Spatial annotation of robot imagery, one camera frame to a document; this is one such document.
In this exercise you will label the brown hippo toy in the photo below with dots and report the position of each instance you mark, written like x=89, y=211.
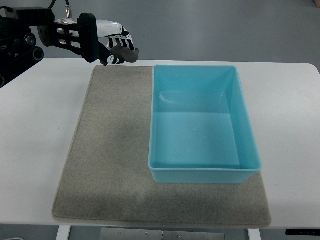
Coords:
x=124, y=53

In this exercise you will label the blue plastic box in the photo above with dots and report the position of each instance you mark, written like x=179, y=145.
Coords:
x=200, y=129

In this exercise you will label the right white table leg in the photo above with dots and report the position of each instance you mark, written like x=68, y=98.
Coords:
x=254, y=234

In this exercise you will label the grey felt mat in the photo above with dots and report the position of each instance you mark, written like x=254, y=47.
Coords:
x=107, y=180

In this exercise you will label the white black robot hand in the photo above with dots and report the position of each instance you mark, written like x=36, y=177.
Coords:
x=116, y=34

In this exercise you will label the black table control panel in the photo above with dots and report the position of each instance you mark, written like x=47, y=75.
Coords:
x=302, y=232

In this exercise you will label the left white table leg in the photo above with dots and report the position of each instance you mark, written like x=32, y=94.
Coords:
x=63, y=232

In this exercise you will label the white table leg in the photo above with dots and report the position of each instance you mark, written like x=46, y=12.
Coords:
x=63, y=232
x=254, y=234

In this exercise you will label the metal table crossbar plate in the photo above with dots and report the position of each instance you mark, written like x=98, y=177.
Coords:
x=144, y=234

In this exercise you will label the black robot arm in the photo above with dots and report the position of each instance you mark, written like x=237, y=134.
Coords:
x=18, y=45

